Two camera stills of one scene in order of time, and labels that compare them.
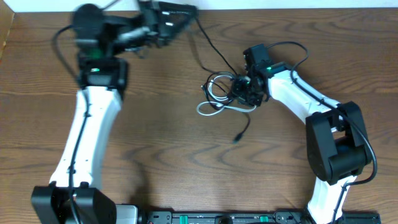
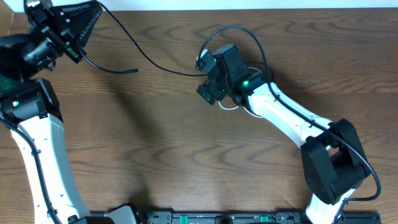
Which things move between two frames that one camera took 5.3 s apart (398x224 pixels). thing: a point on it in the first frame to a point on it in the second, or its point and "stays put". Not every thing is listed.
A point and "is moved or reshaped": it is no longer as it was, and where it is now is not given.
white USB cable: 238,109 is moved or reshaped
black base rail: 285,217 stays put
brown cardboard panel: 7,15 stays put
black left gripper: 154,28 to 59,36
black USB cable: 247,125 to 140,49
